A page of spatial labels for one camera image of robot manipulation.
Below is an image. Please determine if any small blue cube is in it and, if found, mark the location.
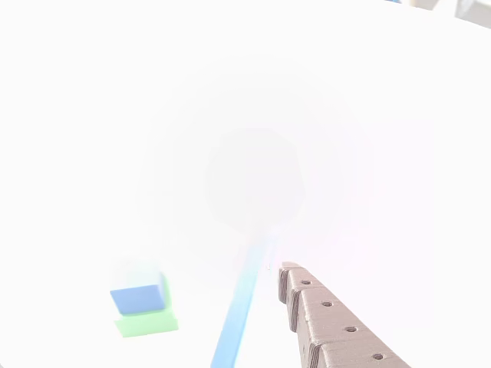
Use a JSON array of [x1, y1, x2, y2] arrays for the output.
[[110, 264, 166, 317]]

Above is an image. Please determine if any green cube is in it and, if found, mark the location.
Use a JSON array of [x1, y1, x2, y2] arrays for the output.
[[114, 274, 180, 339]]

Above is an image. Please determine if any blue tape square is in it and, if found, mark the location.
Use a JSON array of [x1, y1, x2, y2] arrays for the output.
[[209, 229, 283, 368]]

